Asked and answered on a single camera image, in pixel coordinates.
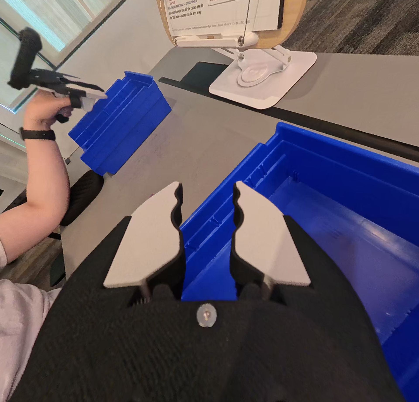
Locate black wristband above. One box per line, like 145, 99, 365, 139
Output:
19, 127, 56, 142

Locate dark desk foot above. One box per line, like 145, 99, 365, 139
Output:
49, 254, 67, 287

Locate person's left hand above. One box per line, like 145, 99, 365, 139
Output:
23, 89, 73, 132

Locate black oval pad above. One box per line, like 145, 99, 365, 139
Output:
59, 170, 105, 227

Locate blue plastic bin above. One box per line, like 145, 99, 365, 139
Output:
68, 70, 172, 176
179, 121, 419, 402

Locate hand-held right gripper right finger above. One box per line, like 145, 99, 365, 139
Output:
230, 180, 311, 302

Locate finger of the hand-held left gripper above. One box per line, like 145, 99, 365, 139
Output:
64, 80, 105, 92
65, 87, 108, 99

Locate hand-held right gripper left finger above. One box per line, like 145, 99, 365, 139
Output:
103, 181, 186, 303

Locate person's left forearm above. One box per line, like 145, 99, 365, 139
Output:
0, 139, 71, 266

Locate large grid window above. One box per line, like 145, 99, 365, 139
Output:
0, 0, 142, 112

